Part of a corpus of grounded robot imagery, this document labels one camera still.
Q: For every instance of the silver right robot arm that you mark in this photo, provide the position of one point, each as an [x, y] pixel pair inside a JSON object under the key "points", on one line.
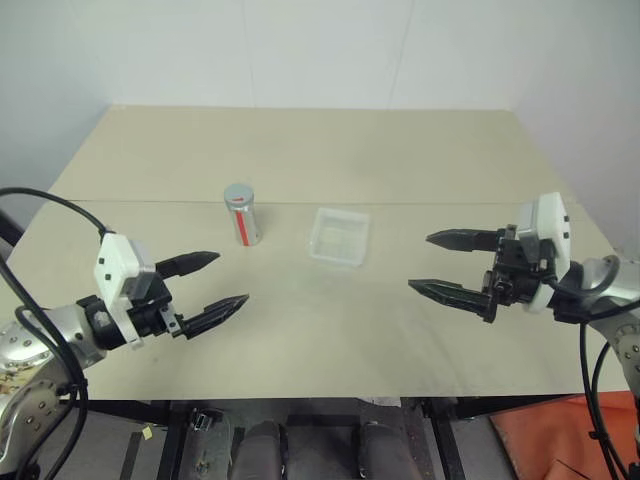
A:
{"points": [[620, 287]]}

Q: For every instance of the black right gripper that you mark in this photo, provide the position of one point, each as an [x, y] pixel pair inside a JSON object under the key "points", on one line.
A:
{"points": [[512, 277]]}

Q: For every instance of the small metal clip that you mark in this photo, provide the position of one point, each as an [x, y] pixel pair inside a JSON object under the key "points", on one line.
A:
{"points": [[202, 421]]}

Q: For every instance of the silver red can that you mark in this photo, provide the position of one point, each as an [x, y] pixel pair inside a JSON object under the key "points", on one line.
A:
{"points": [[251, 227]]}

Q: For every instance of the clear plastic tray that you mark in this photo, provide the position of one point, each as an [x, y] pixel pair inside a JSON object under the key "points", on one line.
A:
{"points": [[340, 239]]}

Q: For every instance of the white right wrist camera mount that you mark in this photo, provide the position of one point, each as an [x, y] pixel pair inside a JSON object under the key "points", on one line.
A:
{"points": [[552, 215]]}

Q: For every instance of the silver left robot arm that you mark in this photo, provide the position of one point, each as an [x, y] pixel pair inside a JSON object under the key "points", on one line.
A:
{"points": [[30, 350]]}

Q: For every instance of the orange mat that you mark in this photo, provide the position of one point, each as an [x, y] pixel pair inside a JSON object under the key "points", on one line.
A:
{"points": [[550, 435]]}

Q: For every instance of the small yellow tag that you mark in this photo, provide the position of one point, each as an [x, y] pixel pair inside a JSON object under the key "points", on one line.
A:
{"points": [[147, 433]]}

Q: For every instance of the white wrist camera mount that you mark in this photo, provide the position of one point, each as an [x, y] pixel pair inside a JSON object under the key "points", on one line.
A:
{"points": [[552, 215], [115, 265]]}

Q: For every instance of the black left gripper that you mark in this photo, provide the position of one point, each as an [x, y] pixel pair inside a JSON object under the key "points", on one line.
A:
{"points": [[152, 317]]}

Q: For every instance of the dark rounded shape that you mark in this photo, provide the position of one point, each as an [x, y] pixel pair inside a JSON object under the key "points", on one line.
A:
{"points": [[378, 450], [260, 450]]}

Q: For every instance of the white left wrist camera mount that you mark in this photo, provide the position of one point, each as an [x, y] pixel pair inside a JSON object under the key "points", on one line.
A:
{"points": [[115, 265]]}

